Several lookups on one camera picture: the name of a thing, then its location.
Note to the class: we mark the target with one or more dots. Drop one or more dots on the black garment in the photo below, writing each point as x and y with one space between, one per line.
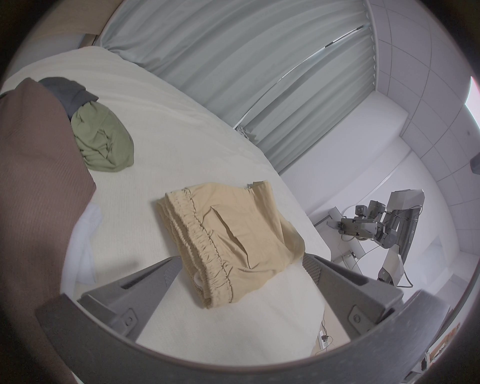
67 92

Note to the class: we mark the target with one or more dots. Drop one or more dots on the ceiling light panel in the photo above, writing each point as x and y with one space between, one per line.
473 101

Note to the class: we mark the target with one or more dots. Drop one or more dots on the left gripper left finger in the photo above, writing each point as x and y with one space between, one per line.
127 303

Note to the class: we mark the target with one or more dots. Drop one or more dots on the brown shorts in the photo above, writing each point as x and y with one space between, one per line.
33 180

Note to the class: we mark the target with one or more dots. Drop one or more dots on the bed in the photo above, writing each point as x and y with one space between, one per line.
187 142

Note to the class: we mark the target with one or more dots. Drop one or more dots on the tan shorts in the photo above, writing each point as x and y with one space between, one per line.
232 240

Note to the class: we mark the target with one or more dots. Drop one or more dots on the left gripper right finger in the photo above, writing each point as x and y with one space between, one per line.
352 300

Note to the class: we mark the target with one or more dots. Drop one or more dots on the white garment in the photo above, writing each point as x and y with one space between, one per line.
84 247

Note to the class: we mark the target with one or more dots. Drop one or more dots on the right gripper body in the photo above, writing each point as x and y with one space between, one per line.
358 228

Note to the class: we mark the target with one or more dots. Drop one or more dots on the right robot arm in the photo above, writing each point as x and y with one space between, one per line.
407 198

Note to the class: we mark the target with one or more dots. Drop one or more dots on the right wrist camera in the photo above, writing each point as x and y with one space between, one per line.
360 212

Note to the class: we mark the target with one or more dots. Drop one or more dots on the pale green curtain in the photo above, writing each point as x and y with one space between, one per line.
330 112
225 48

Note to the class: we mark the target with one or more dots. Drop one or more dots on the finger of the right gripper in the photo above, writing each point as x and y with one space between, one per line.
335 228
335 214

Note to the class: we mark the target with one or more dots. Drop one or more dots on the green garment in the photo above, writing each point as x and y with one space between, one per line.
105 142

